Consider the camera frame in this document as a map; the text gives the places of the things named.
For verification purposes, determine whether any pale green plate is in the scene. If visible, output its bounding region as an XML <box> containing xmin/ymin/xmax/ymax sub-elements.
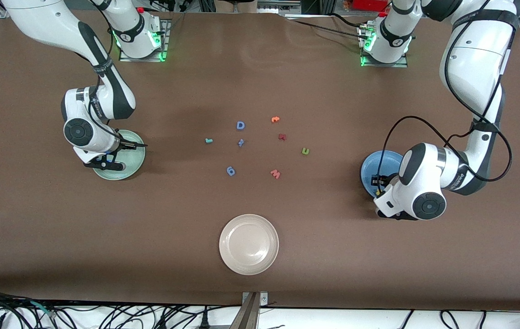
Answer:
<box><xmin>93</xmin><ymin>129</ymin><xmax>146</xmax><ymax>181</ymax></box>

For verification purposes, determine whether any blue plate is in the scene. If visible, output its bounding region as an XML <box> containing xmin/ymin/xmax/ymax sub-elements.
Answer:
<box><xmin>360</xmin><ymin>150</ymin><xmax>405</xmax><ymax>198</ymax></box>

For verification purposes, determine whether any brown table cover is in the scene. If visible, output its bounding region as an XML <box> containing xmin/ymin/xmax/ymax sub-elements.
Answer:
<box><xmin>0</xmin><ymin>8</ymin><xmax>520</xmax><ymax>312</ymax></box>

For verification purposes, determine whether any beige plate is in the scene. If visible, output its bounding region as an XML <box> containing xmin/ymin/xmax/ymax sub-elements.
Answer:
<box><xmin>219</xmin><ymin>214</ymin><xmax>280</xmax><ymax>276</ymax></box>

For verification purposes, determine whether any black table cable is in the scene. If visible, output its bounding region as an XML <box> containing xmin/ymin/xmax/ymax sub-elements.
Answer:
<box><xmin>285</xmin><ymin>13</ymin><xmax>372</xmax><ymax>41</ymax></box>

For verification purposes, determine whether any aluminium profile post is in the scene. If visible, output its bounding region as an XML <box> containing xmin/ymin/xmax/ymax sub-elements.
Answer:
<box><xmin>230</xmin><ymin>291</ymin><xmax>269</xmax><ymax>329</ymax></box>

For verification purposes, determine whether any teal floor cable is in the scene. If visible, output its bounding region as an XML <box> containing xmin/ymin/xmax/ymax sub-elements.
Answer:
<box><xmin>30</xmin><ymin>301</ymin><xmax>58</xmax><ymax>319</ymax></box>

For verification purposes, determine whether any grey metal frame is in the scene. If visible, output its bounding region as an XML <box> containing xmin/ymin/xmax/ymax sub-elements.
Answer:
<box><xmin>257</xmin><ymin>0</ymin><xmax>302</xmax><ymax>15</ymax></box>

